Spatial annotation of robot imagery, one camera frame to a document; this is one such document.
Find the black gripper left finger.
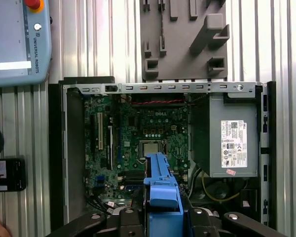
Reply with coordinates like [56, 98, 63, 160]
[50, 191, 146, 237]

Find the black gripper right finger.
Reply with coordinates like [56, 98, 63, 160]
[180, 190, 287, 237]

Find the hard disk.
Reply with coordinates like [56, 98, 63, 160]
[143, 152, 188, 237]

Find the black RAM slot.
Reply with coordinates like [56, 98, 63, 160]
[120, 171, 146, 182]

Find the black CPU socket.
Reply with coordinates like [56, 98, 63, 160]
[137, 139, 168, 171]

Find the grey power supply unit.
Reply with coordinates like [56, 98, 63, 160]
[190, 93, 260, 179]

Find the silver CPU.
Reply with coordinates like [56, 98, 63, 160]
[143, 142, 160, 158]

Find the black expansion slot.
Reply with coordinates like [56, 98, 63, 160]
[107, 125, 114, 171]

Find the black graphics card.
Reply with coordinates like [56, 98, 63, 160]
[65, 88, 86, 216]

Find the white expansion slot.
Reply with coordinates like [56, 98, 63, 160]
[97, 112, 104, 151]

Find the green motherboard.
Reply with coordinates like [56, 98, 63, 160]
[83, 95, 191, 208]

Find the black smartphone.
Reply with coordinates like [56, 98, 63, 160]
[0, 155, 27, 193]

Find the black open PC case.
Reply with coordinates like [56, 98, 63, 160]
[48, 76, 277, 232]

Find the grey parts rack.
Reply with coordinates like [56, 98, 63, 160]
[140, 0, 229, 82]

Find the pale blue teach pendant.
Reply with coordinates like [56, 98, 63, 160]
[0, 0, 52, 87]

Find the yellow wire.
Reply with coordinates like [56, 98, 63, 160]
[201, 170, 241, 203]

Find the red twisted wire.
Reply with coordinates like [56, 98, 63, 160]
[120, 98, 188, 106]

